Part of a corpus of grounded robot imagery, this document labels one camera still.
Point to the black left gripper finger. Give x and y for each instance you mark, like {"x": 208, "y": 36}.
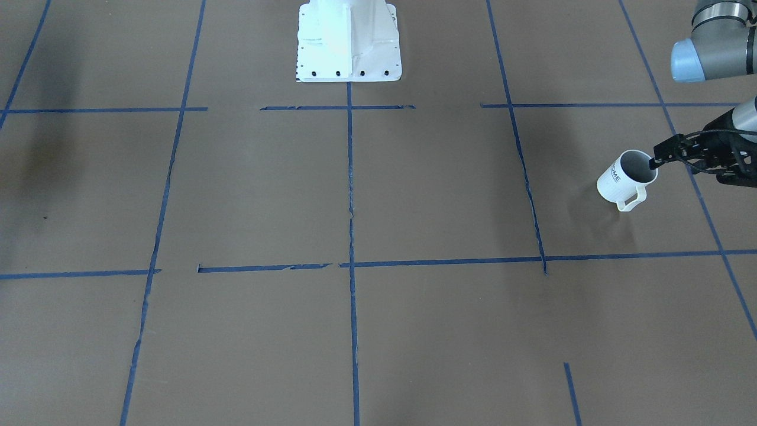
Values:
{"x": 679, "y": 145}
{"x": 657, "y": 161}

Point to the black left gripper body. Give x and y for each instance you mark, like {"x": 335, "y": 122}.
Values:
{"x": 717, "y": 144}

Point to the white ribbed HOME mug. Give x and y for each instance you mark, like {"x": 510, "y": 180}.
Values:
{"x": 624, "y": 182}

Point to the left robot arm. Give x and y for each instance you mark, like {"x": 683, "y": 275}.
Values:
{"x": 721, "y": 45}

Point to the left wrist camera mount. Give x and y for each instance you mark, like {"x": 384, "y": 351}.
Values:
{"x": 740, "y": 172}

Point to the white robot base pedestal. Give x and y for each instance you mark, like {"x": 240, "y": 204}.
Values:
{"x": 348, "y": 41}

